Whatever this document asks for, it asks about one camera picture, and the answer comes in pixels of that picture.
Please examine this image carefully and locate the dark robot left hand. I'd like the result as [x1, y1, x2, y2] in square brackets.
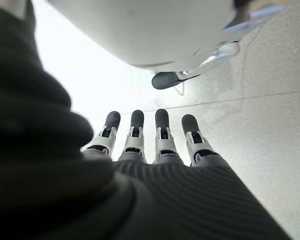
[0, 0, 292, 240]

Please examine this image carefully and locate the black robot foot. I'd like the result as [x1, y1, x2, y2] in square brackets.
[151, 71, 202, 91]

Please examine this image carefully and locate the white robot body shell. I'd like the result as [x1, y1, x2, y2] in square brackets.
[46, 0, 287, 73]

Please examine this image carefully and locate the thin white cable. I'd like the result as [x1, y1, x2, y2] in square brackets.
[174, 84, 186, 96]

